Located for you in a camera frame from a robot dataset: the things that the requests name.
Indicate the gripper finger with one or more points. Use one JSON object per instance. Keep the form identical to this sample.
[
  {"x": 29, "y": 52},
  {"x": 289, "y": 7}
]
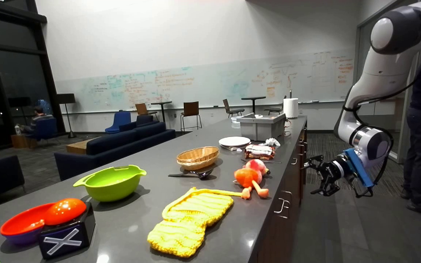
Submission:
[
  {"x": 314, "y": 163},
  {"x": 326, "y": 188}
]

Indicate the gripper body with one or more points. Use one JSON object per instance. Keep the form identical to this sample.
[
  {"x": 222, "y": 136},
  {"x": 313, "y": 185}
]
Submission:
[{"x": 328, "y": 171}]

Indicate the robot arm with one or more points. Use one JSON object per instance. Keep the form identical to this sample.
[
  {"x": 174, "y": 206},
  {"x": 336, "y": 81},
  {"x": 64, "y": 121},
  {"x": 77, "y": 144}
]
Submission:
[{"x": 382, "y": 73}]

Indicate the drawer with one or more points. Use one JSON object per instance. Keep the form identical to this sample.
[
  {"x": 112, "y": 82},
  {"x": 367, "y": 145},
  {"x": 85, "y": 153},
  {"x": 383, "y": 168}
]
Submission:
[{"x": 291, "y": 171}]

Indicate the crumpled white tissue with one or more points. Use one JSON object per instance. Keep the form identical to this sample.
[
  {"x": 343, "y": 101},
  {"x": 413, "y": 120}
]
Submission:
[{"x": 272, "y": 142}]

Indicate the brown snack packet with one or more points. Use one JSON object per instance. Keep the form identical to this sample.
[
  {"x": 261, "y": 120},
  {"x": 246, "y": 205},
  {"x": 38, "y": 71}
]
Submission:
[{"x": 260, "y": 152}]

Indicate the pink plush toy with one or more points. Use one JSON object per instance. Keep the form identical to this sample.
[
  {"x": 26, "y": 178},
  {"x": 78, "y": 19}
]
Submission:
[{"x": 256, "y": 165}]

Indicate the paper towel roll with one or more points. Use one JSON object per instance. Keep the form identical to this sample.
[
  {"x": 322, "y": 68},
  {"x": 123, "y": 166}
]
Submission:
[{"x": 291, "y": 107}]

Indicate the grey plastic bin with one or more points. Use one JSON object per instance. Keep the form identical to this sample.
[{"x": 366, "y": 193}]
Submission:
[{"x": 261, "y": 128}]

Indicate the dark chair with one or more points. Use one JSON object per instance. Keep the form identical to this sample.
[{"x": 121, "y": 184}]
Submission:
[
  {"x": 274, "y": 109},
  {"x": 228, "y": 109}
]

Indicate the orange plush toy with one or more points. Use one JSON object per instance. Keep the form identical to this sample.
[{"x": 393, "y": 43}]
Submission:
[{"x": 247, "y": 178}]

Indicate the white plate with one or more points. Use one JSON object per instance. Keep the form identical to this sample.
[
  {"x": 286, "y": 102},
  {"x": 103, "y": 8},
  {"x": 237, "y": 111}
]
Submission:
[{"x": 234, "y": 141}]

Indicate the black high table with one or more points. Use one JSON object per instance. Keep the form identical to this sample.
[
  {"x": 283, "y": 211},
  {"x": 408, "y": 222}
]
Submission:
[
  {"x": 162, "y": 103},
  {"x": 253, "y": 98}
]

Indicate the black spoon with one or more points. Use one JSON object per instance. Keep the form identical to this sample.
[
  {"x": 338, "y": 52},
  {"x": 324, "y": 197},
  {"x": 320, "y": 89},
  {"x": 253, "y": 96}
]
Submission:
[{"x": 201, "y": 174}]

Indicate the wicker basket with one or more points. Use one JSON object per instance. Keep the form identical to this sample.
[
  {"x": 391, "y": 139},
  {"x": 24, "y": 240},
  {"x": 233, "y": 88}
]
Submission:
[{"x": 197, "y": 157}]

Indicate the yellow knitted cloth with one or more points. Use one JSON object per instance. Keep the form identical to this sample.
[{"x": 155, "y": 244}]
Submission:
[{"x": 192, "y": 219}]

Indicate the wooden chair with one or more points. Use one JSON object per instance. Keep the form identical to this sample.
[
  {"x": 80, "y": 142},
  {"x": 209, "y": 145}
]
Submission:
[
  {"x": 191, "y": 109},
  {"x": 141, "y": 109}
]

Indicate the whiteboard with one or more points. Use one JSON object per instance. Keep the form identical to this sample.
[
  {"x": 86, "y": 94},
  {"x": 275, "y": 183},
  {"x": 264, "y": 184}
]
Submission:
[{"x": 203, "y": 84}]

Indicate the blue lounge chair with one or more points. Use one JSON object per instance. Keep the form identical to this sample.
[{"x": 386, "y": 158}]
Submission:
[
  {"x": 120, "y": 120},
  {"x": 46, "y": 129}
]

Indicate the green plastic bowl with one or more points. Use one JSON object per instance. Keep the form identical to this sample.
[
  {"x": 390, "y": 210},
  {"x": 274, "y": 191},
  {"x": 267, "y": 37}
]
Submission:
[{"x": 112, "y": 182}]

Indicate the wooden coffee table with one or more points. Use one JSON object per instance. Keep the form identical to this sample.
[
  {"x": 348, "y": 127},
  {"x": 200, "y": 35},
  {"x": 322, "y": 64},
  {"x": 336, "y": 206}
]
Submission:
[{"x": 79, "y": 147}]

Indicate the orange plastic dome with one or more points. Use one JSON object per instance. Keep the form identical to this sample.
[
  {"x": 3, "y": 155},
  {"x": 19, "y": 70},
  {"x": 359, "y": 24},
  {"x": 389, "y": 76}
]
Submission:
[{"x": 65, "y": 211}]

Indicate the black floor lamp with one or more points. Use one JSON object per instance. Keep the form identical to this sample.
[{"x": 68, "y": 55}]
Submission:
[{"x": 66, "y": 98}]

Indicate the black box with white cross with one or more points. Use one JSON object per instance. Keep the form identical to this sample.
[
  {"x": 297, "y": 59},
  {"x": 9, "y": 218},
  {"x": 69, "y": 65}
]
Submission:
[{"x": 68, "y": 237}]

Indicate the wooden side table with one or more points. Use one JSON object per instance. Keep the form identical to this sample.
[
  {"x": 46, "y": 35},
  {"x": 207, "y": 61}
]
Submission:
[{"x": 23, "y": 141}]

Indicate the red plastic bowl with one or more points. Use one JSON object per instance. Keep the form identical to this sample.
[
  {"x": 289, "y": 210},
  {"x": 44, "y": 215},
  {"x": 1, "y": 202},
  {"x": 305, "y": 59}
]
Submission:
[{"x": 22, "y": 221}]

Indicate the purple plastic bowl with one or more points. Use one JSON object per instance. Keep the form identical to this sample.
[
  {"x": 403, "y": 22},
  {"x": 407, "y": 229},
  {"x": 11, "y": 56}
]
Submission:
[{"x": 22, "y": 239}]

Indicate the window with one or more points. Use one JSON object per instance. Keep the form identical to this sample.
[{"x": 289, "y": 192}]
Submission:
[{"x": 13, "y": 73}]

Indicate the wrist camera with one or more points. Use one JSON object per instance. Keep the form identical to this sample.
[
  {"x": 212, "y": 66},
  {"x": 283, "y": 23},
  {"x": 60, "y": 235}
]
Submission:
[{"x": 358, "y": 166}]

